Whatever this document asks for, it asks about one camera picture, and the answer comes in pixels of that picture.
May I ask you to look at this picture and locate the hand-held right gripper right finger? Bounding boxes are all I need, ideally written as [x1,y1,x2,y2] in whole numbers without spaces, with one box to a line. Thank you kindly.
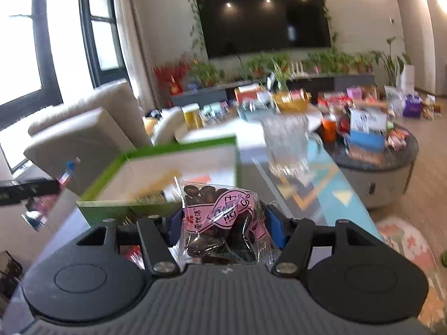
[265,203,381,277]

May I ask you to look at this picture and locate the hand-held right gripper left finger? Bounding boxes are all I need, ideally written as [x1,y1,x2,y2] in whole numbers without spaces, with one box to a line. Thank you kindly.
[75,212,183,276]

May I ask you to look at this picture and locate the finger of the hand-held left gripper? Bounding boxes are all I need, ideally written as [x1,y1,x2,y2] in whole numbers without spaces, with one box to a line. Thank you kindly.
[26,178,59,201]

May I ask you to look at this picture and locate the pink label dark snack packet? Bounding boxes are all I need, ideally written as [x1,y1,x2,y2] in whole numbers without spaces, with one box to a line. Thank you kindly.
[174,178,276,267]

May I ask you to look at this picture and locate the green cardboard box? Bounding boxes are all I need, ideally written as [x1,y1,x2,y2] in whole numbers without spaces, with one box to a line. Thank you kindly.
[76,136,244,229]

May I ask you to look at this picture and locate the brown stick snack packet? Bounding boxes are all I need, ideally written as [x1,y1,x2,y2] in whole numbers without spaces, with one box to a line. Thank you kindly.
[134,169,179,205]

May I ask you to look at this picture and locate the red clear snack packet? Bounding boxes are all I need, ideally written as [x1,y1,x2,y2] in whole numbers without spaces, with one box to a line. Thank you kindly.
[119,245,144,269]

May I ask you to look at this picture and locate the beige sofa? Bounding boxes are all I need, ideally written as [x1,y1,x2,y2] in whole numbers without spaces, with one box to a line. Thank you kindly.
[24,80,184,196]

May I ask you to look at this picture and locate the clear glass mug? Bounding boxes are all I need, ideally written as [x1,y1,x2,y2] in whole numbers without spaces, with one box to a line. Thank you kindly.
[260,113,324,177]

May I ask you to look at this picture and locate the white round table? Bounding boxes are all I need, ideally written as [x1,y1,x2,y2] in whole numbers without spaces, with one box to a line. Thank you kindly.
[175,108,324,143]

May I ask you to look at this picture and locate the orange mug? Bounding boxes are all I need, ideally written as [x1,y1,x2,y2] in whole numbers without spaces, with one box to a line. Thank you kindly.
[321,117,337,142]

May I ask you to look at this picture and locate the yellow can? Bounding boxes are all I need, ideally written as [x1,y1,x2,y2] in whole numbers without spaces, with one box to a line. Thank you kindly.
[182,104,204,130]

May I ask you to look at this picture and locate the dark round coffee table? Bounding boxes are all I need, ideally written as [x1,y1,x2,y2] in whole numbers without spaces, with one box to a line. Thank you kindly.
[323,129,419,210]

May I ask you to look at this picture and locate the grey blue basket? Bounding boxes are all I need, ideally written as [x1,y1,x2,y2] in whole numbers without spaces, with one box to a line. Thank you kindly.
[237,101,276,121]

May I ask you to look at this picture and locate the yellow woven basket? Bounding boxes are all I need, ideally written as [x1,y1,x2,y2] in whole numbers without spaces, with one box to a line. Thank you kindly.
[274,91,311,114]

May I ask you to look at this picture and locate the blue white carton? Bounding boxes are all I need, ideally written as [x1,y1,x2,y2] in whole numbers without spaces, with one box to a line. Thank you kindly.
[349,108,387,149]

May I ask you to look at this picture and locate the orange box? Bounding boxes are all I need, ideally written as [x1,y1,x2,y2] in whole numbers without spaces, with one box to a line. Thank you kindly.
[234,87,264,103]

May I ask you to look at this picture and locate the grey television cabinet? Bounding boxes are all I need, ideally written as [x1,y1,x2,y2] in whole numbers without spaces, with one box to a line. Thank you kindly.
[168,73,376,107]

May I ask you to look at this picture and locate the floral rug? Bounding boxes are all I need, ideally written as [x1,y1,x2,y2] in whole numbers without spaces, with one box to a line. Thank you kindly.
[375,216,447,335]

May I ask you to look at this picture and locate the black framed window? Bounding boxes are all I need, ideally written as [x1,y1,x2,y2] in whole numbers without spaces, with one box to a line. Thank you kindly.
[0,0,63,123]
[79,0,128,88]

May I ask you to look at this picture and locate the red candy packets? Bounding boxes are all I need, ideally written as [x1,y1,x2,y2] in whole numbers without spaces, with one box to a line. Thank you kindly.
[386,129,409,150]

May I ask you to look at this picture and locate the spider plant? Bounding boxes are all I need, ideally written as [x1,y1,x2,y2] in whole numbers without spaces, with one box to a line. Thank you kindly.
[269,61,290,93]

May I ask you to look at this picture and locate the red flower arrangement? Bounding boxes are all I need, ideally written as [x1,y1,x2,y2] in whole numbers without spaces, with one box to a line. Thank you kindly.
[154,54,194,95]

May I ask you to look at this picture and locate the green potted plant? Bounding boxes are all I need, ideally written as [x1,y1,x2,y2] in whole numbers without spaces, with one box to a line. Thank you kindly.
[246,52,290,77]
[190,61,224,88]
[353,53,374,73]
[306,49,353,74]

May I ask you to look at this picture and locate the white plastic bag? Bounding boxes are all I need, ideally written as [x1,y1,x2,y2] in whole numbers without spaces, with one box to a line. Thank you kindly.
[384,85,404,116]

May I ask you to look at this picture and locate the purple gift bag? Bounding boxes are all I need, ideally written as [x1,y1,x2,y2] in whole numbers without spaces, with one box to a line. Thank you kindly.
[401,94,423,117]

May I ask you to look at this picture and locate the beige curtain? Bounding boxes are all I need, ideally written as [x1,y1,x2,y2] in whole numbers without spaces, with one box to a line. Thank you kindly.
[112,0,147,88]

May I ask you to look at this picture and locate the tall leafy potted plant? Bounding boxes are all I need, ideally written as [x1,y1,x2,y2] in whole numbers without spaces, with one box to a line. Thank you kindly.
[371,37,412,88]

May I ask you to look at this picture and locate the white air purifier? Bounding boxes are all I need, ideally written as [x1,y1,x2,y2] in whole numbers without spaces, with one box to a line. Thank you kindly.
[400,64,415,93]

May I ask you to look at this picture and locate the wall television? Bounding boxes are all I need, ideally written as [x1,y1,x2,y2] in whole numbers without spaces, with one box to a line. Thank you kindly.
[196,0,332,60]

